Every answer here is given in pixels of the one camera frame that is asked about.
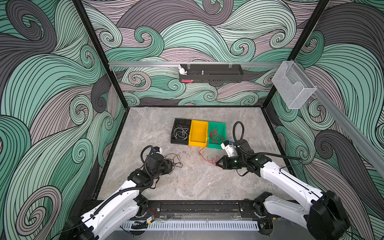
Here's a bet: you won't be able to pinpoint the yellow plastic bin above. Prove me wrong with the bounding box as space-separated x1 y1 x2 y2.
189 120 209 148

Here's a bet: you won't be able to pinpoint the aluminium wall rail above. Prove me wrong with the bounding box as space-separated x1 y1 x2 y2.
108 61 282 69

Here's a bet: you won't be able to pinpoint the black wall shelf tray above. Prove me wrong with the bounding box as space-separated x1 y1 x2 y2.
179 65 244 85

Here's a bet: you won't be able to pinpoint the green plastic bin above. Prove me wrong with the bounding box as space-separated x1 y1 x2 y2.
207 122 227 150

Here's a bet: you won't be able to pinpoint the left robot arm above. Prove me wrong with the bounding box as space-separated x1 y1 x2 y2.
56 145 178 240

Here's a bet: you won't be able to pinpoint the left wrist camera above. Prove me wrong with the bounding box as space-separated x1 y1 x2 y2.
152 147 163 154

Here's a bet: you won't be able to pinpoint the black plastic bin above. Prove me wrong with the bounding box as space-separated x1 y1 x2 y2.
171 118 192 145

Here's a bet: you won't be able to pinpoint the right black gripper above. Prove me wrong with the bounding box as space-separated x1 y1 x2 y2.
214 155 247 170

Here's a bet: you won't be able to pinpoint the white cable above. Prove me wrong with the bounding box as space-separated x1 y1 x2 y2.
173 125 190 142

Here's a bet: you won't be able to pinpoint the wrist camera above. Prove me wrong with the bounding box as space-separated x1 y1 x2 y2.
152 147 163 154
221 140 238 158

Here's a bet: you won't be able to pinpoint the white slotted cable duct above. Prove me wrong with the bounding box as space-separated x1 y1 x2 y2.
139 220 259 232

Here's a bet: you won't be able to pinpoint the clear acrylic wall holder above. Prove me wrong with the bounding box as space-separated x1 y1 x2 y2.
272 61 317 110

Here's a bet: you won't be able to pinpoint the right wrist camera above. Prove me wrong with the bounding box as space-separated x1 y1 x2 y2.
221 140 238 158

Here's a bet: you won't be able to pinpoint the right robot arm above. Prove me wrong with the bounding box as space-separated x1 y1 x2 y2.
215 138 351 240

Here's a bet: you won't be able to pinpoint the white rabbit figurine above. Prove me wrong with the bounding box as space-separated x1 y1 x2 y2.
178 65 188 75

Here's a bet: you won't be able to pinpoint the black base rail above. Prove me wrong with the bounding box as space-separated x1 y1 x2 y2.
144 199 264 213

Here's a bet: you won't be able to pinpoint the red cables in green bin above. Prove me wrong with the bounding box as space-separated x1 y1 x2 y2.
209 126 225 145

